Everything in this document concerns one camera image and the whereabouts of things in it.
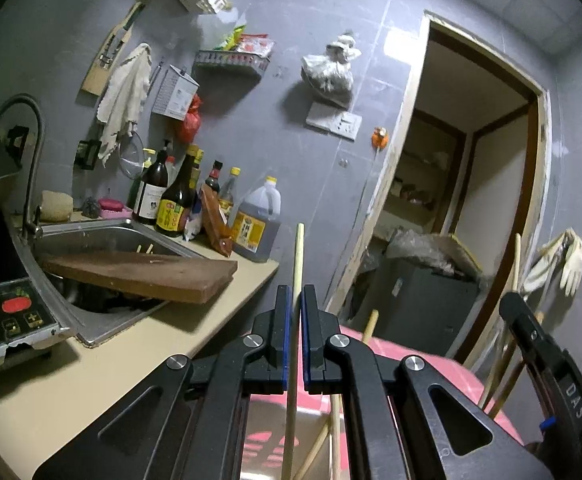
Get grey metal wall box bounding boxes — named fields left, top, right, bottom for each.
left=151, top=64, right=201, bottom=121

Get large cooking oil jug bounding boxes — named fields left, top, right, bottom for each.
left=230, top=176, right=282, bottom=263

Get crumpled clear plastic sheet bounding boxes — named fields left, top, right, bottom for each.
left=385, top=227, right=460, bottom=274

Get dark bottle yellow label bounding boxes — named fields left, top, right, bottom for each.
left=154, top=152, right=197, bottom=238

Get grey cabinet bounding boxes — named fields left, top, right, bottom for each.
left=355, top=254, right=482, bottom=362

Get yellow green snack packet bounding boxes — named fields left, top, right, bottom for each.
left=214, top=25, right=247, bottom=52

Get white hanging towel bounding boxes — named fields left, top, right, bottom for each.
left=96, top=43, right=152, bottom=169

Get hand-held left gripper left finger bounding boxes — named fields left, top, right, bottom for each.
left=34, top=285, right=292, bottom=480

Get induction cooker panel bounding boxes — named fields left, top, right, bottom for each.
left=0, top=279, right=73, bottom=377

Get red cap sauce bottle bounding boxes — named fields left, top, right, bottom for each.
left=203, top=160, right=224, bottom=197

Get mesh strainer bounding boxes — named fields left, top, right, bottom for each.
left=118, top=129, right=145, bottom=179

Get pink soap dish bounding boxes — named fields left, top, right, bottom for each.
left=98, top=197, right=133, bottom=219

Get red plastic bag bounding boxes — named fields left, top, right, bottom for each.
left=178, top=93, right=203, bottom=144

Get clear bottle yellow cap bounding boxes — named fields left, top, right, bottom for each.
left=218, top=167, right=242, bottom=226

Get curved metal faucet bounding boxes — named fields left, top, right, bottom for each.
left=0, top=93, right=45, bottom=246

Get green glass bottle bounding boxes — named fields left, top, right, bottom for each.
left=126, top=148, right=155, bottom=211

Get thick wooden cutting board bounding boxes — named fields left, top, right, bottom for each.
left=36, top=251, right=239, bottom=305

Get black wall holder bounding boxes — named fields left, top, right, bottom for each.
left=73, top=139, right=102, bottom=171

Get wooden door frame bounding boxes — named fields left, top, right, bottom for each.
left=323, top=9, right=554, bottom=377

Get hanging wooden board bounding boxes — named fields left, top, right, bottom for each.
left=80, top=2, right=145, bottom=97

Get red snack packet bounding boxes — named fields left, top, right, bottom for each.
left=236, top=33, right=276, bottom=59

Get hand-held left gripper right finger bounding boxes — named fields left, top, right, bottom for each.
left=301, top=285, right=554, bottom=480

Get single wooden chopstick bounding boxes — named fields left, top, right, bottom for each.
left=362, top=310, right=380, bottom=344
left=297, top=424, right=333, bottom=480
left=281, top=222, right=306, bottom=480
left=491, top=355, right=528, bottom=417
left=331, top=393, right=344, bottom=480

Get reddish brown wooden board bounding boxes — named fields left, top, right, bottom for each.
left=200, top=184, right=235, bottom=256

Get hanging clear plastic bag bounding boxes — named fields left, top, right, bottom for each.
left=300, top=33, right=362, bottom=106

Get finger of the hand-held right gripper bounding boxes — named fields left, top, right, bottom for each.
left=499, top=292, right=568, bottom=377

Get back room wooden shelf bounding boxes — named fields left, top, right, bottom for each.
left=375, top=149, right=452, bottom=242

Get dark bottle white label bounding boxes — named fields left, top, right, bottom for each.
left=134, top=148, right=170, bottom=226

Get white wall socket panel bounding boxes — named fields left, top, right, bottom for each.
left=304, top=102, right=363, bottom=141

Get grey wall rack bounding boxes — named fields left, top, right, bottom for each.
left=193, top=50, right=272, bottom=79

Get beige sponge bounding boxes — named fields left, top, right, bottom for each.
left=40, top=190, right=75, bottom=222

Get steel kitchen sink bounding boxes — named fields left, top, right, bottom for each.
left=20, top=219, right=208, bottom=347

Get pale rubber gloves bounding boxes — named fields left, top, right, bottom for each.
left=558, top=228, right=582, bottom=297

